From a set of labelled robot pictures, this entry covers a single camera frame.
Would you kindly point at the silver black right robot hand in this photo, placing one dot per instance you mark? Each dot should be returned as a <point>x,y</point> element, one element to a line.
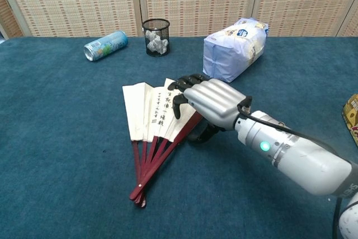
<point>215,99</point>

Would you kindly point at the paper folding fan red ribs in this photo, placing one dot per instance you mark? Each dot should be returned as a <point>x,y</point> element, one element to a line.
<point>134,110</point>

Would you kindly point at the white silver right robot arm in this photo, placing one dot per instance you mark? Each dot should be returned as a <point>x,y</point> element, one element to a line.
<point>302,158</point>

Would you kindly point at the white plastic snack bag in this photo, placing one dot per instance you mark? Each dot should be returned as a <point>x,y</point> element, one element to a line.
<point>232,51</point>

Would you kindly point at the black mesh pen holder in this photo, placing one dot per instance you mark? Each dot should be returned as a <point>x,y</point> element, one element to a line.
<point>148,52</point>

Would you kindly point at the crumpled white paper ball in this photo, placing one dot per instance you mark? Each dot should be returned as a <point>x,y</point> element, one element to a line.
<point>155,41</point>

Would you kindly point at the light blue drink can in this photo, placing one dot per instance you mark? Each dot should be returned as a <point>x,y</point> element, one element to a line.
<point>106,46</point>

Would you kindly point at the gold snack package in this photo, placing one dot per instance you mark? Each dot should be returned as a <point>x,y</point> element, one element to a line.
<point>352,121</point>

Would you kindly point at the blue felt table cover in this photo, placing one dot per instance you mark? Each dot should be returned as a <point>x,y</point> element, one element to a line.
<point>56,138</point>

